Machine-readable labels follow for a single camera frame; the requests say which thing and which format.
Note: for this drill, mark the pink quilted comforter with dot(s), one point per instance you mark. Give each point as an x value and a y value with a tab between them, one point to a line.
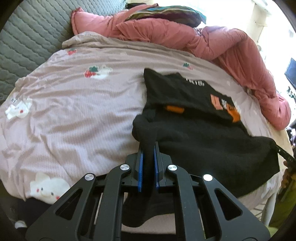
231	49

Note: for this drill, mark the black shirt with orange patches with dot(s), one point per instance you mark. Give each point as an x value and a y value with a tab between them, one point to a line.
200	129

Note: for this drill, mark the person's right hand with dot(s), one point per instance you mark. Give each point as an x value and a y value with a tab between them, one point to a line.
287	176

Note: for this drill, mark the multicoloured striped cloth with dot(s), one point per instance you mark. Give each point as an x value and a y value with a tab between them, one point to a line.
179	14

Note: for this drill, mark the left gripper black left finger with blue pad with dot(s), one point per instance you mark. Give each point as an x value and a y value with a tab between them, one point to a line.
92	208

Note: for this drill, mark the pink-beige strawberry bear bedsheet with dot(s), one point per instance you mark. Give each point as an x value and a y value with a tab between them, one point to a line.
73	114

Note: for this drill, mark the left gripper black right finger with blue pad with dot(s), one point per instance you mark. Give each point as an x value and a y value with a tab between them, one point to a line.
203	208

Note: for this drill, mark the dark monitor screen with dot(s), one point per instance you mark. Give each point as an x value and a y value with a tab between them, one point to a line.
291	73

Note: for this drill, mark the grey-green quilted headboard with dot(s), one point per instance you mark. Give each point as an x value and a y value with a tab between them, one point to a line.
31	31

